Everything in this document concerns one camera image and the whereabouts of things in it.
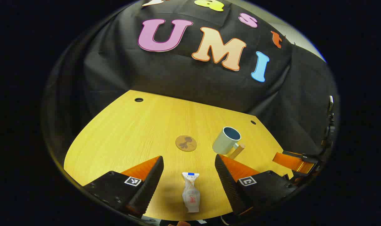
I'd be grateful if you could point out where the round brown coaster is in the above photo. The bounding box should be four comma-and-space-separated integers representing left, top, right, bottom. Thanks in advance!
175, 135, 198, 152

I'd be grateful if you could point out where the white toothpaste tube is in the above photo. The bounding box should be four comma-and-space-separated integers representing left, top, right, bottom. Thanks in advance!
182, 172, 200, 213

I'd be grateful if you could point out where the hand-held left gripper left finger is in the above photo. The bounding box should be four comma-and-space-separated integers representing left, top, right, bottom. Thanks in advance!
83, 156, 165, 219

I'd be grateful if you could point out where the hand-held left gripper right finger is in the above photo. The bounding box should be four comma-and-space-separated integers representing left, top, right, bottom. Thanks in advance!
215, 154, 297, 218

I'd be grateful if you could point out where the pale cup with wooden handle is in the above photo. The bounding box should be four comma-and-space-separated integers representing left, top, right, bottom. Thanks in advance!
212, 126, 246, 160

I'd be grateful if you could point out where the yellow wooden desktop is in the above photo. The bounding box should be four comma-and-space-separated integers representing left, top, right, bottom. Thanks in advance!
64, 90, 294, 221

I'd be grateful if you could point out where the black backdrop cloth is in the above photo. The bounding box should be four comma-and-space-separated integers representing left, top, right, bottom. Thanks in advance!
42, 0, 339, 176

